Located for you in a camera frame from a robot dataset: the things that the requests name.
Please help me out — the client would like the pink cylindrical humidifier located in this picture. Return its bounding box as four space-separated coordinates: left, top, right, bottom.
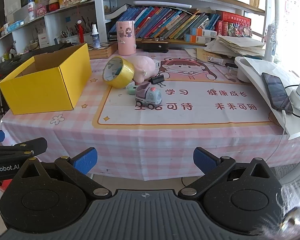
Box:
116 21 136 56

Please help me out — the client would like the white shelf unit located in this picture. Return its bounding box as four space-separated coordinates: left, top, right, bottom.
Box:
0 0 96 63

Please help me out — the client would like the yellow tape roll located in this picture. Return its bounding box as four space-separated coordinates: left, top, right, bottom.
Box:
102 56 134 89

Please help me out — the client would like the pink checkered tablecloth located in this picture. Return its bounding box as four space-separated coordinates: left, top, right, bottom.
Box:
0 50 300 180

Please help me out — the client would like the black yamaha keyboard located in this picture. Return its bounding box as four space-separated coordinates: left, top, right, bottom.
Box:
0 43 72 81

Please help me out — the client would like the white blue spray bottle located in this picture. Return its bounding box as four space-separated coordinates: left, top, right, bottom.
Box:
91 24 101 49

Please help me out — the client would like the white usb charger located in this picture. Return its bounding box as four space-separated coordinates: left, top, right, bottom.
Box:
154 60 161 69

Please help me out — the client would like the white charging cable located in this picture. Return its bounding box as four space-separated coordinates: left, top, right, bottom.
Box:
264 109 288 163

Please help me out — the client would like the black binder clip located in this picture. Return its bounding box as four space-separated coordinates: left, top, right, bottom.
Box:
148 74 165 87

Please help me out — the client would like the white laptop stand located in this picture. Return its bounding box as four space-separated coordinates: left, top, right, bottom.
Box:
235 56 300 139

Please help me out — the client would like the yellow cardboard box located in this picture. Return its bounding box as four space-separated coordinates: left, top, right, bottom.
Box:
0 43 92 115

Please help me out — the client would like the pink plush pig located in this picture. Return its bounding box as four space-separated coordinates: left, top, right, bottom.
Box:
126 56 159 85

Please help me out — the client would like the black smartphone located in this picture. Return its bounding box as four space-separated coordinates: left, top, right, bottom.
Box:
261 73 293 115

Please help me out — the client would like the brown retro radio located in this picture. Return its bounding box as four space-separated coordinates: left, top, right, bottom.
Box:
140 37 169 53

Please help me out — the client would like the wooden chess box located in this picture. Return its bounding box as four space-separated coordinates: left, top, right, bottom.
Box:
88 42 117 60

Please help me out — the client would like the stack of papers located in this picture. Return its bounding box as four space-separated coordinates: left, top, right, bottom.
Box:
204 35 265 57

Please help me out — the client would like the row of leaning books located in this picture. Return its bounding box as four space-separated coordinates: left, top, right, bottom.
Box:
108 4 252 40

